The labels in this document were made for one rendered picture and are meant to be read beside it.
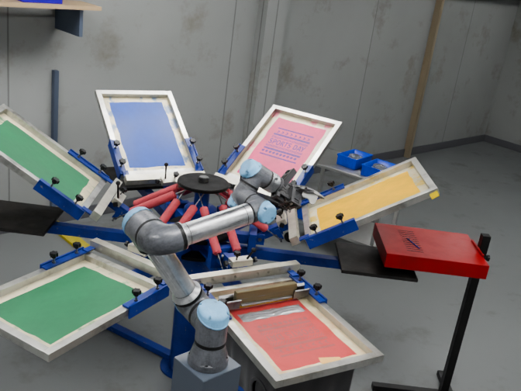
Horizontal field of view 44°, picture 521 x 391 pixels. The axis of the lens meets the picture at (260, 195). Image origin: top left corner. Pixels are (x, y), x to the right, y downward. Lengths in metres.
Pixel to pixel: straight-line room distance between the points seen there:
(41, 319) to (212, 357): 1.03
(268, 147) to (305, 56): 3.30
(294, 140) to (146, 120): 1.09
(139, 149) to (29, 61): 1.63
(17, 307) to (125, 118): 1.97
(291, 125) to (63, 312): 2.40
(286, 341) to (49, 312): 1.11
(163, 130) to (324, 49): 3.74
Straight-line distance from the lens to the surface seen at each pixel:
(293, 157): 4.64
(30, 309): 3.24
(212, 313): 2.35
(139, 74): 6.44
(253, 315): 3.27
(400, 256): 3.88
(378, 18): 8.86
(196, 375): 2.42
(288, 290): 3.40
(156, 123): 4.84
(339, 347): 3.16
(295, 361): 3.00
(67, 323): 3.13
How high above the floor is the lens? 2.64
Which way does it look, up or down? 20 degrees down
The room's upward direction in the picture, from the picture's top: 8 degrees clockwise
